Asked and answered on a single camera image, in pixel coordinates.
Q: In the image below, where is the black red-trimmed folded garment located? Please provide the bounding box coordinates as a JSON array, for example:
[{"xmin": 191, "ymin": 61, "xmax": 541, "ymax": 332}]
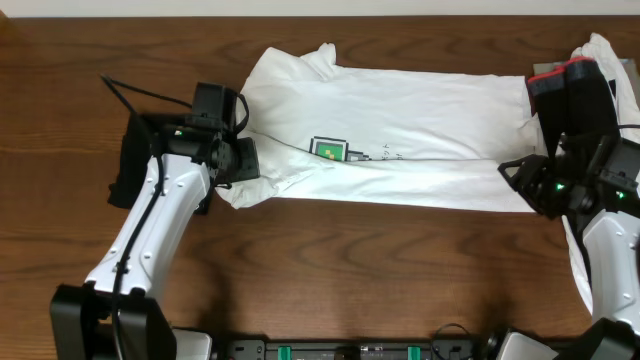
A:
[{"xmin": 527, "ymin": 56, "xmax": 620, "ymax": 158}]

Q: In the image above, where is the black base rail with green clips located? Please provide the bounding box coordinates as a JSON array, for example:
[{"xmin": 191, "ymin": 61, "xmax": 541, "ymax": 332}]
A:
[{"xmin": 169, "ymin": 324, "xmax": 599, "ymax": 360}]

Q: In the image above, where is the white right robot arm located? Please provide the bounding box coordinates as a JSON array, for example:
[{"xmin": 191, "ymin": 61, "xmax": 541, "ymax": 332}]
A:
[{"xmin": 485, "ymin": 130, "xmax": 639, "ymax": 359}]

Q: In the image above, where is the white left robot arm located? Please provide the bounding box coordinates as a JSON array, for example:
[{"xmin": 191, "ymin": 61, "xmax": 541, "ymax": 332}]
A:
[{"xmin": 49, "ymin": 76, "xmax": 260, "ymax": 359}]

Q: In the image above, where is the white garment at right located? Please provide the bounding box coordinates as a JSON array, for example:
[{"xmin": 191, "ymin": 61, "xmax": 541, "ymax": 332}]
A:
[{"xmin": 519, "ymin": 32, "xmax": 640, "ymax": 314}]

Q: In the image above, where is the white t-shirt with robot print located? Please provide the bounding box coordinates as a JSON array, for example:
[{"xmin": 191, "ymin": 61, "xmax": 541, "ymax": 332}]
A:
[{"xmin": 221, "ymin": 43, "xmax": 543, "ymax": 212}]

